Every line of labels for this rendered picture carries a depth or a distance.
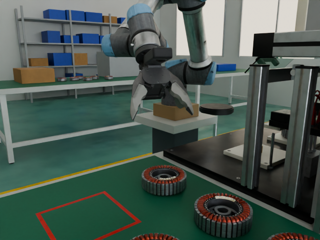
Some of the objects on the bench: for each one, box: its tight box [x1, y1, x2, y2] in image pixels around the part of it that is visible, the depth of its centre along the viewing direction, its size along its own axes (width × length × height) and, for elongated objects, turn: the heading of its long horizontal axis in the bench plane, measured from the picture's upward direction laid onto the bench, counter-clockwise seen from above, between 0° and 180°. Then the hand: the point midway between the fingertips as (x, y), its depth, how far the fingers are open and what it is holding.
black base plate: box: [163, 122, 320, 224], centre depth 91 cm, size 47×64×2 cm
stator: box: [194, 193, 253, 238], centre depth 55 cm, size 11×11×4 cm
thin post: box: [268, 133, 275, 170], centre depth 75 cm, size 2×2×10 cm
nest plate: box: [223, 144, 286, 170], centre depth 85 cm, size 15×15×1 cm
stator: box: [141, 165, 187, 196], centre depth 69 cm, size 11×11×4 cm
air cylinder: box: [304, 150, 320, 178], centre depth 73 cm, size 5×8×6 cm
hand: (164, 116), depth 65 cm, fingers open, 14 cm apart
